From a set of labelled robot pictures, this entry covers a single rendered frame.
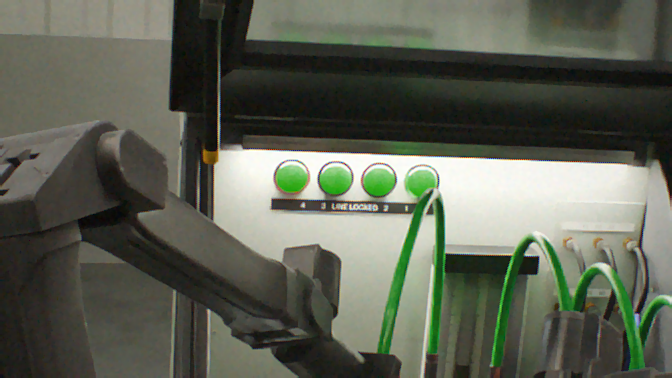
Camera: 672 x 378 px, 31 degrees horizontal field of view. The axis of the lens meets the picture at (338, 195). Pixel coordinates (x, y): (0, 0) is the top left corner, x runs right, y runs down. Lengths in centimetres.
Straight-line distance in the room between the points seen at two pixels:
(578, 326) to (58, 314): 50
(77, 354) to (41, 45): 450
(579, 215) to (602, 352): 71
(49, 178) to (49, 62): 452
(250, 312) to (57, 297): 33
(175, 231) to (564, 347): 36
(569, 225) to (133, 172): 105
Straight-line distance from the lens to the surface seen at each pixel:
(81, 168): 78
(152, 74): 528
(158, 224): 89
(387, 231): 171
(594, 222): 177
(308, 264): 121
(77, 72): 527
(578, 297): 160
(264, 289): 106
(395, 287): 132
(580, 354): 107
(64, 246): 76
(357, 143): 163
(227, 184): 166
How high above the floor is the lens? 181
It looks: 16 degrees down
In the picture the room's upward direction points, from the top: 4 degrees clockwise
